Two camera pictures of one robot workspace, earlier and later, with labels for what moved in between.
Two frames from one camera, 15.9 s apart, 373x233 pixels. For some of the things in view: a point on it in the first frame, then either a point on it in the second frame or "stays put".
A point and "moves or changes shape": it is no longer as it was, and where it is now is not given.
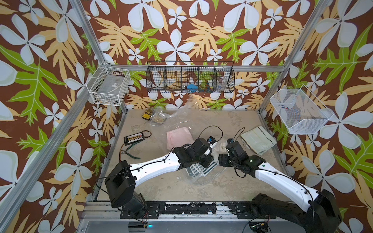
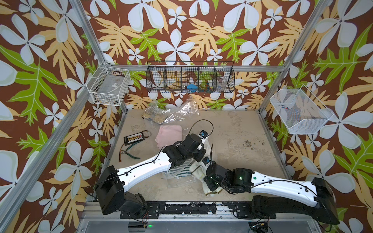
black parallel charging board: (133, 139) stays put
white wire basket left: (108, 86) stays put
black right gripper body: (226, 160) → (212, 184)
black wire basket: (190, 76) stays put
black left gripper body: (204, 160) → (197, 155)
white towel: (220, 148) moves or changes shape
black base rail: (197, 210) stays put
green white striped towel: (196, 170) → (181, 171)
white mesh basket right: (301, 112) stays put
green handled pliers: (125, 151) stays put
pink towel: (178, 138) moves or changes shape
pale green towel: (259, 139) → (198, 170)
